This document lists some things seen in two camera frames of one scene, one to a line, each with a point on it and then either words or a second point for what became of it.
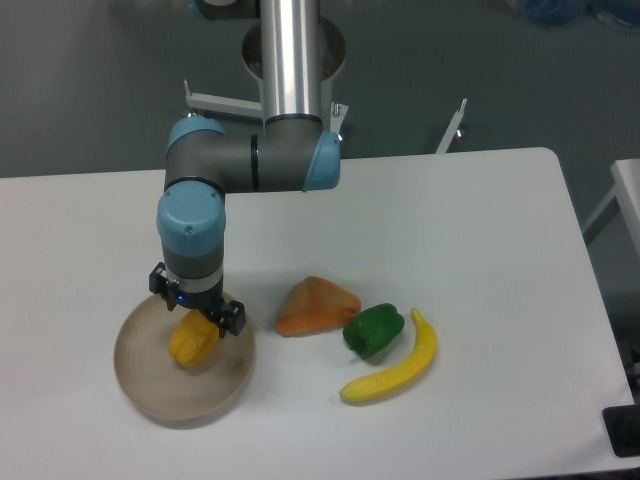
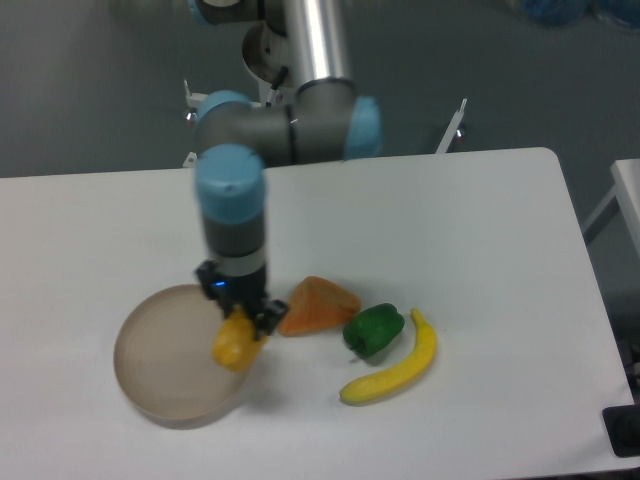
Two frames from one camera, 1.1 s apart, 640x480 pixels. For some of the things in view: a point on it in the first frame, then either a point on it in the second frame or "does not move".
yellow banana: x=401 y=379 does not move
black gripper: x=227 y=315 → x=227 y=291
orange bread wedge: x=315 y=307 does not move
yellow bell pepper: x=193 y=339 → x=234 y=346
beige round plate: x=181 y=395 does not move
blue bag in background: x=557 y=13 does not move
